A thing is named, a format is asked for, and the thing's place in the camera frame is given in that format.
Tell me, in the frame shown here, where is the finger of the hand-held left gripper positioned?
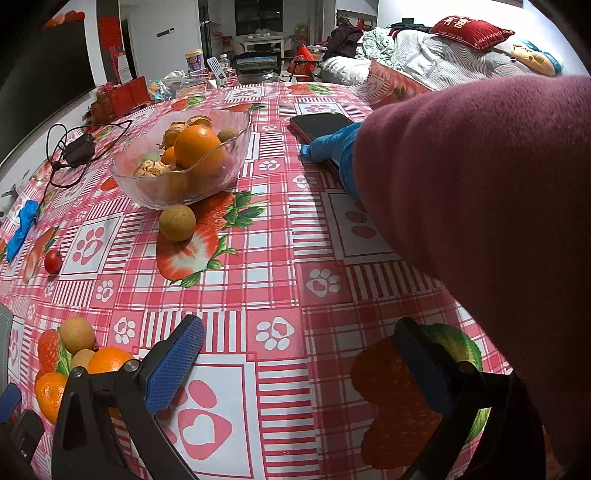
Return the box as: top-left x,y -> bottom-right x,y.
0,383 -> 23,424

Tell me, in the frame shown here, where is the dark rectangular box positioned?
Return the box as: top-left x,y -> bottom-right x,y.
233,52 -> 281,84

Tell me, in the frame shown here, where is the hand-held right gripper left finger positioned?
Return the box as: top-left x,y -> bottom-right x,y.
52,314 -> 205,480

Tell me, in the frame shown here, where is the black power adapter with cable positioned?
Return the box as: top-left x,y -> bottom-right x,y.
46,119 -> 134,189

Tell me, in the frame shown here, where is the white side table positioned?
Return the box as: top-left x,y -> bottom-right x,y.
242,34 -> 284,58

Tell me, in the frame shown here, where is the blue cloth glove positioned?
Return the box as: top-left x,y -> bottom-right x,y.
6,199 -> 40,261

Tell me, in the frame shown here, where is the person's right hand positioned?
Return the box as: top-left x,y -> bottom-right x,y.
299,122 -> 368,204

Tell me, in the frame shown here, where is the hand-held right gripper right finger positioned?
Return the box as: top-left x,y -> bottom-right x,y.
394,316 -> 547,480

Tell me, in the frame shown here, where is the red embroidered pillow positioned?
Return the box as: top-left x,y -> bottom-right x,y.
429,15 -> 515,49

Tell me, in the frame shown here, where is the yellow and blue plush toy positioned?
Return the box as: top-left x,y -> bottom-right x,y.
510,39 -> 564,75

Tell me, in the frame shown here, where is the pile of snack packets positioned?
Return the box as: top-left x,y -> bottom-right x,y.
148,71 -> 218,100

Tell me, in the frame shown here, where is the grey quilted blanket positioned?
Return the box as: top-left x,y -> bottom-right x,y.
321,25 -> 564,93

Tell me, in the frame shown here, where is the person's right forearm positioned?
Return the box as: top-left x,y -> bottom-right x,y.
352,74 -> 591,480

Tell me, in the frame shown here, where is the pile of dark clothes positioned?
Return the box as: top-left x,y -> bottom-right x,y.
325,25 -> 365,58

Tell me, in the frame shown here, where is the stack of red gift boxes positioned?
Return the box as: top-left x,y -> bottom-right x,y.
90,76 -> 153,121

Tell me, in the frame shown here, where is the black smartphone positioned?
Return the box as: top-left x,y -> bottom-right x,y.
288,112 -> 356,174

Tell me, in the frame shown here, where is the large orange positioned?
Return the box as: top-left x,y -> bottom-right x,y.
174,124 -> 223,169

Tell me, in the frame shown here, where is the black television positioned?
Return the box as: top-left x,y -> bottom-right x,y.
0,0 -> 98,155

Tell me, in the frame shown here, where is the clear glass bowl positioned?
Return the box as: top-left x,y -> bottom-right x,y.
110,109 -> 253,210

